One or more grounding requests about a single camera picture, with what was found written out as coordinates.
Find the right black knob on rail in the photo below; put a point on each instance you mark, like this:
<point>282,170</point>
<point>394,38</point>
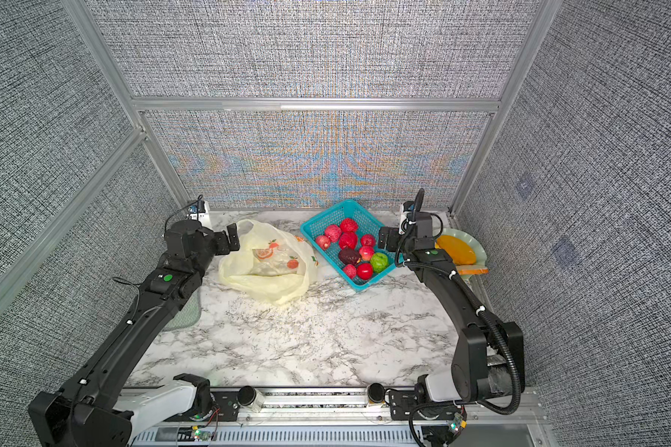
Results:
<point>375,394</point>

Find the translucent yellowish plastic bag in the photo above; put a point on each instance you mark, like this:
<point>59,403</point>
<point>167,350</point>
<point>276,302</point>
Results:
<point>271,266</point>

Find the light green scalloped plate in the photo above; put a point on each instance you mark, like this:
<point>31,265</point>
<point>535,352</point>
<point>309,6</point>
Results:
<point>472,242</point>

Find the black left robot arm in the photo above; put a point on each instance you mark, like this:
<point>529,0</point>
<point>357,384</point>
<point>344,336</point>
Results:
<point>84,411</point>

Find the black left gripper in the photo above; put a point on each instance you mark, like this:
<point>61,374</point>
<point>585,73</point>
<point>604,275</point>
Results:
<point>224,246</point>

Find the pink wrinkled fruit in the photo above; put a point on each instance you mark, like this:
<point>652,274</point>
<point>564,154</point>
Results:
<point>333,232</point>

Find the wrinkled red fruit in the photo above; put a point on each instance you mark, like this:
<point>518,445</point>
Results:
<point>349,225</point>

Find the round orange bread toy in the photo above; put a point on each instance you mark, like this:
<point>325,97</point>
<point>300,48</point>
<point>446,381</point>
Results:
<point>458,250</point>

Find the orange toast slice toy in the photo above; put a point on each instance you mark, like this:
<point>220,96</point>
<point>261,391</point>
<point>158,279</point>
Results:
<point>472,270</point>

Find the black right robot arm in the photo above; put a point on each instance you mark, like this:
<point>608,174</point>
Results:
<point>488,363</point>

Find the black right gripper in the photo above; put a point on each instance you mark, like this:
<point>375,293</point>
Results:
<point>394,234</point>

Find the green apple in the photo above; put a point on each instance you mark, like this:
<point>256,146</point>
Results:
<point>379,262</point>

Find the black knob on rail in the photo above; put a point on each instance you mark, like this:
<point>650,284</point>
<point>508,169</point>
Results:
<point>375,394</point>
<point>251,399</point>

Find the left black knob on rail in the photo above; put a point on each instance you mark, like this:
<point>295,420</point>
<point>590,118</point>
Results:
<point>251,399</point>

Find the red apple with stem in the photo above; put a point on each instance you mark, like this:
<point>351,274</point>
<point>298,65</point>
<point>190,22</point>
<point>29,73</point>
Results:
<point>324,242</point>

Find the dark purple wrinkled fruit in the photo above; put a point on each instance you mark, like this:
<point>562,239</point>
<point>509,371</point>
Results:
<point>349,256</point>

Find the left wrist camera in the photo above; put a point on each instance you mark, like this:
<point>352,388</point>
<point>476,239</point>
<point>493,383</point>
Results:
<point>200,211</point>

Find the green waffle cloth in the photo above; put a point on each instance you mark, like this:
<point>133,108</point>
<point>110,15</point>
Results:
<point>188,316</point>

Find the teal plastic basket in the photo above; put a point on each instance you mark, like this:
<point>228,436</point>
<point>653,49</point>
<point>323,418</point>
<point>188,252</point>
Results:
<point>367,224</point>

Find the aluminium front rail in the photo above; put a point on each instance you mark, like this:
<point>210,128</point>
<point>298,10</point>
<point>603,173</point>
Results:
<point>328,416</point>

